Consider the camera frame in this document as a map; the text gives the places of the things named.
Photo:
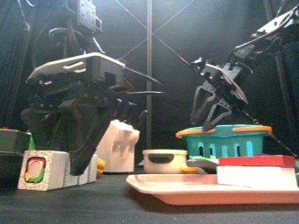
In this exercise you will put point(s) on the pink plastic tray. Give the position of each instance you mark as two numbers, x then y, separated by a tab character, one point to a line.
188	186

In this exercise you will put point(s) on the white sushi roll toy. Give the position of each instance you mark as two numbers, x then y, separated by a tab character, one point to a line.
51	172

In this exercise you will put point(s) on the green toy piece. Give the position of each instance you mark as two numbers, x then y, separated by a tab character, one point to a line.
31	141

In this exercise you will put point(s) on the white toy pot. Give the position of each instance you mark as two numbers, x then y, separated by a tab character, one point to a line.
168	166

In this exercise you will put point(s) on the metal frame pole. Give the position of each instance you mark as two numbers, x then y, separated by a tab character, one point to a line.
150	58

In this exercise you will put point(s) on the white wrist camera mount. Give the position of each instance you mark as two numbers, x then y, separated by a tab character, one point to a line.
78	65
226	80

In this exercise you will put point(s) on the red white nigiri sushi toy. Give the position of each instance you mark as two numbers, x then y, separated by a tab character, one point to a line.
253	175

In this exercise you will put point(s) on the orange yellow toy food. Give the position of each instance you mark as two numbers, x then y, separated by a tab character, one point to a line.
101	167

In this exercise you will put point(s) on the grey toy utensil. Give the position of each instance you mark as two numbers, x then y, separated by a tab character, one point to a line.
202	164

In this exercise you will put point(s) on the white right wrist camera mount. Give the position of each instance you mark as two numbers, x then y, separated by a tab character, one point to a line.
226	80

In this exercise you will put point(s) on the white toy knife block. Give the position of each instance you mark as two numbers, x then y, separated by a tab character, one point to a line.
117	151

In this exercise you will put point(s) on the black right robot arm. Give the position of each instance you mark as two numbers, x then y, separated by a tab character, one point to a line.
273	32

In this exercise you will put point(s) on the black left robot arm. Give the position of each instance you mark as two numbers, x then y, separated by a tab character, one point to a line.
83	14

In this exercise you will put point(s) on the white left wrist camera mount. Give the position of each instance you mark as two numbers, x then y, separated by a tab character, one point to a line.
78	65

